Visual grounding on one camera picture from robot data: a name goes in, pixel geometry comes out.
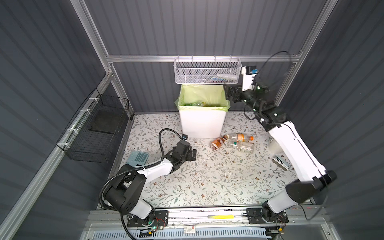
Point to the brown cola bottle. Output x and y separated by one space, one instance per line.
219 142

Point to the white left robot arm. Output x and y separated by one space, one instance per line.
122 192

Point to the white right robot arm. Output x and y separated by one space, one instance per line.
313 177

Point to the clear bottle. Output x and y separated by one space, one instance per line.
243 147

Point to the green bin liner bag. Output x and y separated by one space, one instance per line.
213 95

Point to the black wire mesh basket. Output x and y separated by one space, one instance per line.
97 130

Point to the green bottle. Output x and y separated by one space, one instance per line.
198 104

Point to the white tube in basket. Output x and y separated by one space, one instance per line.
228 77

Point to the white wire mesh basket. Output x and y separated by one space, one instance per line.
204 71

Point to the orange label bottle top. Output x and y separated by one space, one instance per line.
239 137

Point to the metal clip tool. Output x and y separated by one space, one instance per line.
280 163

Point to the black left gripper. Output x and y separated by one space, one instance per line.
190 157

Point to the white plastic trash bin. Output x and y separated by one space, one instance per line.
202 122

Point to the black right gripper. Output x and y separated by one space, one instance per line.
236 92

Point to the white cup with pens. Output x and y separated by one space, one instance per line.
275 148

